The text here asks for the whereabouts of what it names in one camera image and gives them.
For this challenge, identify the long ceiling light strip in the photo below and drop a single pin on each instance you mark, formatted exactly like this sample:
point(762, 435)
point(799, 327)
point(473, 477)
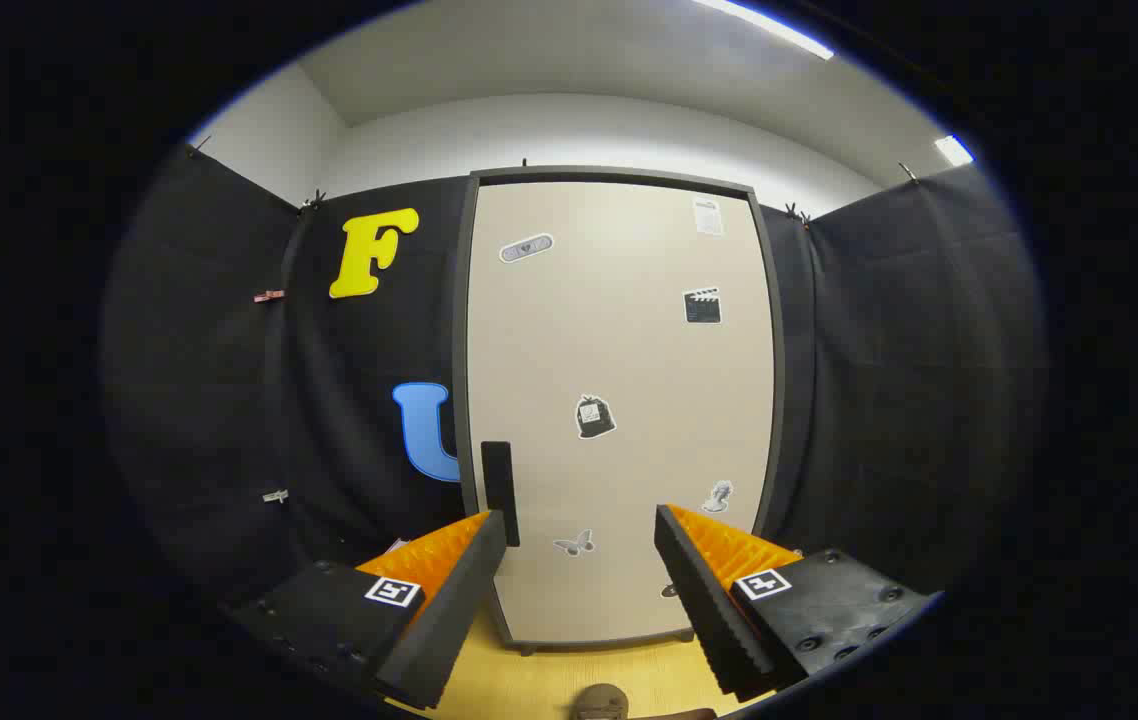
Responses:
point(769, 28)

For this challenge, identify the grey shoe cabinet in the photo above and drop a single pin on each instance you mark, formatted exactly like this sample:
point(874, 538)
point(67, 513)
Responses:
point(463, 300)

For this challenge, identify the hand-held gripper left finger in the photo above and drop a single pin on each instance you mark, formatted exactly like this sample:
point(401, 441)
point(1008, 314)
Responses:
point(459, 600)

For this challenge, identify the silver clip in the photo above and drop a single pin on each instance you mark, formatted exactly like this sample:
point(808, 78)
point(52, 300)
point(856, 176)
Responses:
point(275, 495)

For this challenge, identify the small ceiling light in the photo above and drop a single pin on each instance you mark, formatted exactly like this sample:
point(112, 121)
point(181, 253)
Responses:
point(954, 150)

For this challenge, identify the black backdrop cloth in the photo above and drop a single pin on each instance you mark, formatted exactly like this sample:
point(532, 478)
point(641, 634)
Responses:
point(229, 400)

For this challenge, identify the beige shoe cabinet door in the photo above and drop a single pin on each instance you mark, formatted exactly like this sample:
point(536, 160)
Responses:
point(609, 330)

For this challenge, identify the red clip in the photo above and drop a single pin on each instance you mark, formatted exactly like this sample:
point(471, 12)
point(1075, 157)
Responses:
point(269, 295)

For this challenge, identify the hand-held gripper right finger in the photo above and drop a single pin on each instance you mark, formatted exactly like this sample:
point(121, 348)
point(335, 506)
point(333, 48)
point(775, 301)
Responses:
point(699, 600)

